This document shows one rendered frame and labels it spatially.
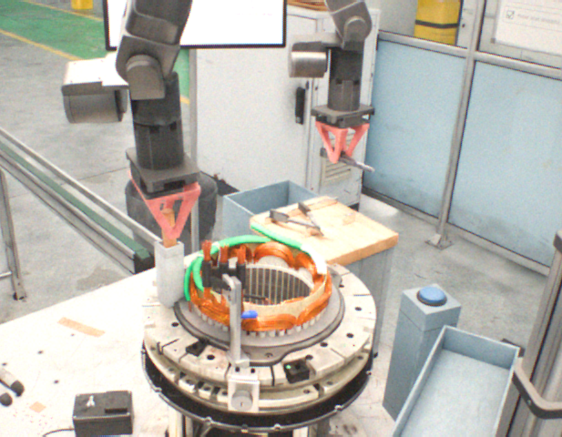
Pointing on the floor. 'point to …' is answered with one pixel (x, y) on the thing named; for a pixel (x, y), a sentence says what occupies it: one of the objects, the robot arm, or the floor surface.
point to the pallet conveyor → (54, 198)
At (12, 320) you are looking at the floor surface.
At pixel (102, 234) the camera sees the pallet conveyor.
